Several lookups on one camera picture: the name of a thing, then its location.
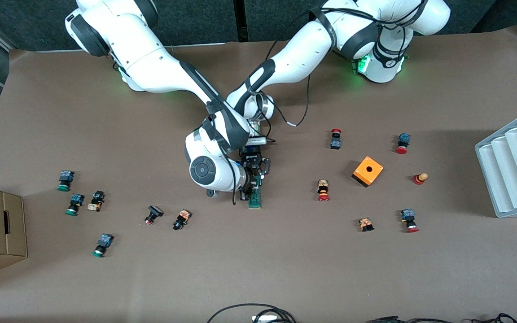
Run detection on black cable bundle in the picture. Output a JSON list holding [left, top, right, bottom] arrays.
[[207, 304, 297, 323]]

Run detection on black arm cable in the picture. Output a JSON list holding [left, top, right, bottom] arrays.
[[265, 9, 313, 128], [220, 150, 239, 206]]

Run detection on green load switch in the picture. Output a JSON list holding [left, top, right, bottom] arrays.
[[248, 179, 263, 210]]

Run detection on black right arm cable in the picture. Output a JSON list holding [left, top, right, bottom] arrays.
[[220, 150, 239, 206]]

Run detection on red mushroom button blue block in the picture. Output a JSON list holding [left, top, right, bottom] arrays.
[[400, 209, 420, 233], [395, 133, 411, 155]]

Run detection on orange button enclosure box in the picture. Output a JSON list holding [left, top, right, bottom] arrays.
[[351, 156, 384, 188]]

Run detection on beige black switch block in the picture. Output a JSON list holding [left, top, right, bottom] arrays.
[[87, 190, 105, 212]]

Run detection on grey ribbed tray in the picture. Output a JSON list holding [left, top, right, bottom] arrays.
[[475, 107, 517, 218]]

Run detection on brown table cover sheet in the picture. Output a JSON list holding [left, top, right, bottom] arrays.
[[0, 25, 517, 323]]

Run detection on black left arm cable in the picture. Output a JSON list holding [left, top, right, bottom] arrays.
[[265, 9, 313, 128]]

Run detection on green mushroom push button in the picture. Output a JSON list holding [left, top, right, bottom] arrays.
[[57, 170, 75, 192], [92, 233, 114, 258], [65, 193, 85, 217]]

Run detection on black square button red terminals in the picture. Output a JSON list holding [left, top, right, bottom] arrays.
[[144, 205, 164, 225]]

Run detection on black selector switch orange block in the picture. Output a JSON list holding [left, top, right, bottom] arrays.
[[172, 209, 192, 231]]

